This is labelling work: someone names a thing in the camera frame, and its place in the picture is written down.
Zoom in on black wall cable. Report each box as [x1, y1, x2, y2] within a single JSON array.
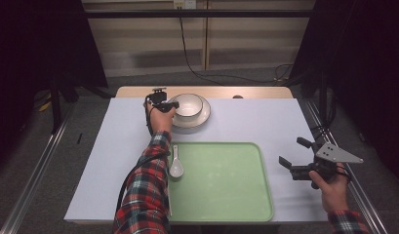
[[178, 7, 287, 86]]

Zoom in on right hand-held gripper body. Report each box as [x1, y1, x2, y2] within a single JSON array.
[[290, 141, 365, 190]]

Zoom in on person's left hand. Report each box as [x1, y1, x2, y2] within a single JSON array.
[[143, 99, 178, 136]]

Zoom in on green plastic tray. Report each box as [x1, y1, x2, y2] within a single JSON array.
[[167, 141, 275, 223]]

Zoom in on person's right hand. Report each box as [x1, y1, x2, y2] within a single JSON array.
[[308, 161, 350, 215]]

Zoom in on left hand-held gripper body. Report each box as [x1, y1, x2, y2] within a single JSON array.
[[146, 87, 171, 113]]

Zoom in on bundle of black floor cables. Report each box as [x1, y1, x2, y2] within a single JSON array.
[[272, 62, 297, 83]]

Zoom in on black horizontal metal bar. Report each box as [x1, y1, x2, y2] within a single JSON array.
[[84, 9, 316, 20]]

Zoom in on white ceramic spoon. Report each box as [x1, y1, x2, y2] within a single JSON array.
[[168, 143, 185, 179]]

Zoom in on dark curtain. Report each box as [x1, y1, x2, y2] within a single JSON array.
[[289, 0, 399, 187], [0, 0, 109, 172]]

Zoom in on wooden vertical wall strip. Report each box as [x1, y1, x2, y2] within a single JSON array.
[[202, 0, 211, 71]]

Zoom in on white ceramic bowl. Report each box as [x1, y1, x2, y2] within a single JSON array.
[[173, 93, 204, 118]]

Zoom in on white wall socket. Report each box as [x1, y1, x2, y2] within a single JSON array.
[[173, 0, 197, 10]]

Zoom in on black metal stand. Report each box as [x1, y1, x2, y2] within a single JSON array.
[[318, 68, 329, 127], [48, 77, 63, 135]]

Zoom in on white ceramic plate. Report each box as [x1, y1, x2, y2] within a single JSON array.
[[167, 95, 212, 130]]

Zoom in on pale table cover sheet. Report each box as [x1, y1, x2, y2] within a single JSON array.
[[63, 97, 329, 225]]

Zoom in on left hand-held gripper black cable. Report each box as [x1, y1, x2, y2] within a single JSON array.
[[115, 102, 172, 213]]

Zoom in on metal floor rail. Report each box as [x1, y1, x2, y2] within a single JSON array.
[[0, 102, 77, 234], [299, 97, 389, 234]]

